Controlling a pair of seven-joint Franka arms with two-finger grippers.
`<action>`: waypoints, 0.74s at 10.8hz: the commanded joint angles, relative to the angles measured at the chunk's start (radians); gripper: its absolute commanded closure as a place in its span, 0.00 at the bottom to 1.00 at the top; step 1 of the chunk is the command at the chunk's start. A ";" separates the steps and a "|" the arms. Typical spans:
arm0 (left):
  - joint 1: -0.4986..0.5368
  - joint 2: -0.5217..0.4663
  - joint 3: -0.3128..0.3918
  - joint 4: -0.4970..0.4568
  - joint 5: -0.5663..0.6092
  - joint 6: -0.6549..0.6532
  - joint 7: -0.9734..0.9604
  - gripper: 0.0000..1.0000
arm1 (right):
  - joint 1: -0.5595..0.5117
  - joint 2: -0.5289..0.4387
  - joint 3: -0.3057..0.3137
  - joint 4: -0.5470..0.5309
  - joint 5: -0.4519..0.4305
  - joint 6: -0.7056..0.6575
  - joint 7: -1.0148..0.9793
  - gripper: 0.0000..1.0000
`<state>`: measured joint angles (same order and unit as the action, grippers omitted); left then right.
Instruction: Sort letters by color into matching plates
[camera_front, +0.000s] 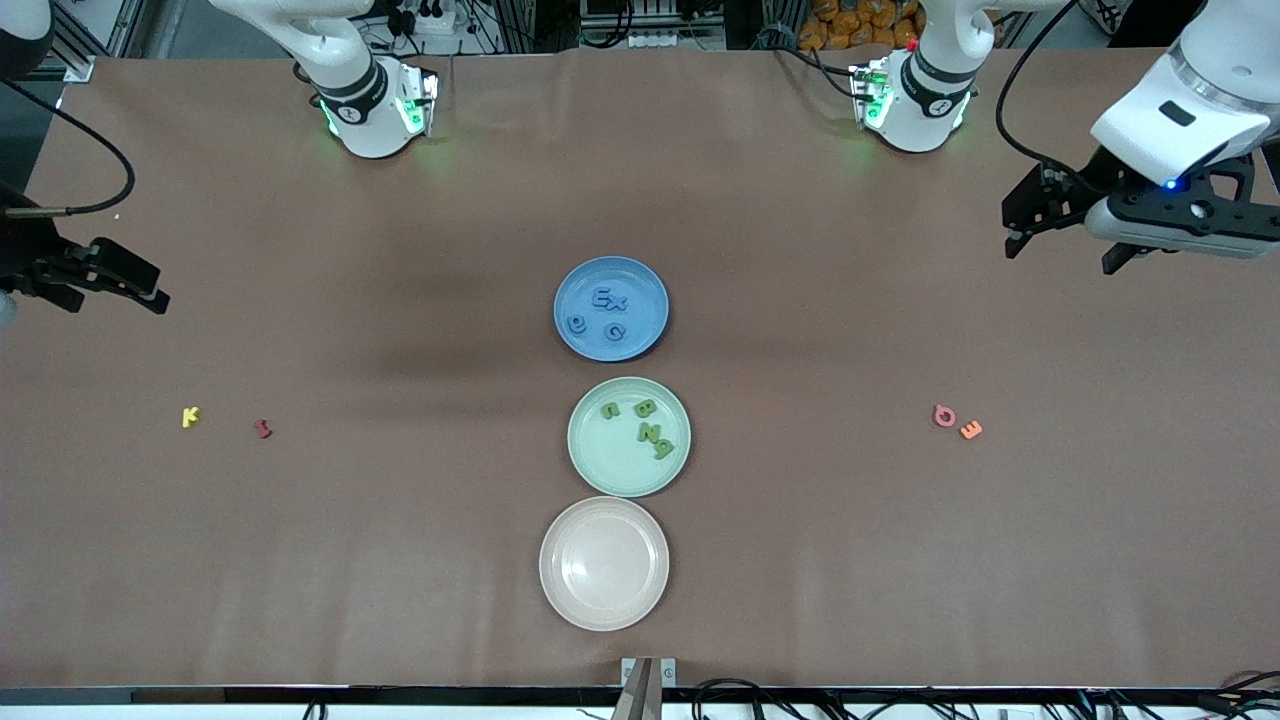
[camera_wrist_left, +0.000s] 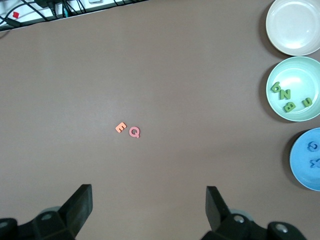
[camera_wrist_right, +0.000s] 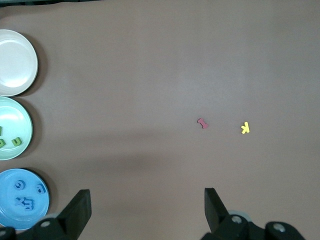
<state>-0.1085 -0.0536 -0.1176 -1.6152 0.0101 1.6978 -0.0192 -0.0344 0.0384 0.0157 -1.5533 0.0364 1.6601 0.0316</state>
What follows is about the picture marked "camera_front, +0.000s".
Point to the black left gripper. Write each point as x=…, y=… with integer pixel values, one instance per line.
x=1072, y=189

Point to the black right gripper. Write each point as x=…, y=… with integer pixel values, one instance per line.
x=30, y=258

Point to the pink letter Q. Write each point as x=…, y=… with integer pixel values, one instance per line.
x=937, y=416

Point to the green letter B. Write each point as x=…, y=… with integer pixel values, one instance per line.
x=646, y=408

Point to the green letter Z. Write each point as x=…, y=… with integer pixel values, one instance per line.
x=651, y=432

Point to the blue letter G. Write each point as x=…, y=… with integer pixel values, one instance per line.
x=607, y=333

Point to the blue letter E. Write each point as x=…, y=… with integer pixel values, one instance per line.
x=597, y=297

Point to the blue letter Q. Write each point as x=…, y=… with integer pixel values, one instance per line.
x=570, y=324

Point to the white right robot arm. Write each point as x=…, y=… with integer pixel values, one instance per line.
x=360, y=95

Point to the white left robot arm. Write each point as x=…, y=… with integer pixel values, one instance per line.
x=925, y=100

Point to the yellow letter K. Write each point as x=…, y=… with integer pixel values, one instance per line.
x=187, y=418

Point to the silver aluminium profile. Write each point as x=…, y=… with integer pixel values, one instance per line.
x=80, y=60

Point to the orange letter E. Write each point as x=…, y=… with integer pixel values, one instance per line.
x=970, y=430

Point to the orange mesh bag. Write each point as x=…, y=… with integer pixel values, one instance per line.
x=850, y=25

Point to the brown table mat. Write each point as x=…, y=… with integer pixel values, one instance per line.
x=300, y=600

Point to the white power strip with plugs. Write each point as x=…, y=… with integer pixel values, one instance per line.
x=430, y=18

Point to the blue round plate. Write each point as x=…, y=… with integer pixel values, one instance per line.
x=625, y=275

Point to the long white power strip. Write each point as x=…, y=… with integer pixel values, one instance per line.
x=650, y=40

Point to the green round plate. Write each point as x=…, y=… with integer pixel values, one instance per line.
x=610, y=460

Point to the pink beige round plate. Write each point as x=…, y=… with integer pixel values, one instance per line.
x=604, y=565

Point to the grey metal bracket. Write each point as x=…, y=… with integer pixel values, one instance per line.
x=668, y=672

